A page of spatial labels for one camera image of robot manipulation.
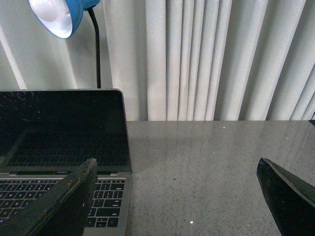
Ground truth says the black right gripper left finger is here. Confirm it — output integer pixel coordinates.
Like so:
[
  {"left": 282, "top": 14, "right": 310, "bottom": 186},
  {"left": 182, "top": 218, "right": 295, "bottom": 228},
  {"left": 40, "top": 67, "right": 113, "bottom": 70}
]
[{"left": 0, "top": 158, "right": 97, "bottom": 236}]

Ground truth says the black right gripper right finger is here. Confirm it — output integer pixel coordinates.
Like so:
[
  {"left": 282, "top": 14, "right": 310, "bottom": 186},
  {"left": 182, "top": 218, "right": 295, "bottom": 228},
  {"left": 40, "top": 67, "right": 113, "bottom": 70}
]
[{"left": 256, "top": 158, "right": 315, "bottom": 236}]

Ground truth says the silver laptop computer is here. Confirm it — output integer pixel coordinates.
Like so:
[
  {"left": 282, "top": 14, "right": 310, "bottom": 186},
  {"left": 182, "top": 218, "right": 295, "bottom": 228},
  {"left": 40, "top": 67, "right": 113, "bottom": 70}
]
[{"left": 0, "top": 89, "right": 132, "bottom": 236}]

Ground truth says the white pleated curtain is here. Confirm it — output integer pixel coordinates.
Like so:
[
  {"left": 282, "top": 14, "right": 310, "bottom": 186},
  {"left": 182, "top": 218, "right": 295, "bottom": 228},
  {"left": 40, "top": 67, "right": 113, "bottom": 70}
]
[{"left": 0, "top": 0, "right": 315, "bottom": 121}]

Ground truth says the blue desk lamp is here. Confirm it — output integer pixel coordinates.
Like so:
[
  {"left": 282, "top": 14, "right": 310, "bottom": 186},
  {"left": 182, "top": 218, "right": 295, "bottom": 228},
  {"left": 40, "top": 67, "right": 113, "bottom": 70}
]
[{"left": 28, "top": 0, "right": 101, "bottom": 89}]

